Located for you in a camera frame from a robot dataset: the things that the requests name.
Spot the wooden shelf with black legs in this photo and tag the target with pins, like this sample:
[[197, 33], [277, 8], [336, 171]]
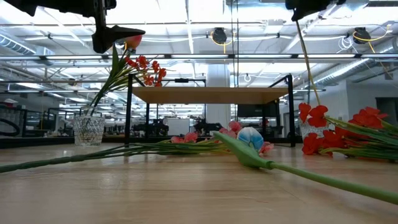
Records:
[[211, 95]]

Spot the clear textured glass vase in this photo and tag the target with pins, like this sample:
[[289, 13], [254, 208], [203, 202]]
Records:
[[311, 130], [88, 130]]

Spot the large red flower bunch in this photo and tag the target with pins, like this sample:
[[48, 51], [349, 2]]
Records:
[[317, 115]]

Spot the small red flower bunch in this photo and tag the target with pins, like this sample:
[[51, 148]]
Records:
[[143, 61]]

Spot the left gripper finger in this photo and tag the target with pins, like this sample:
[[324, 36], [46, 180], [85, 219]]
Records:
[[124, 32]]

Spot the pink artificial flower bunch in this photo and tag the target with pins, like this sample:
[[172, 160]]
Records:
[[191, 137]]

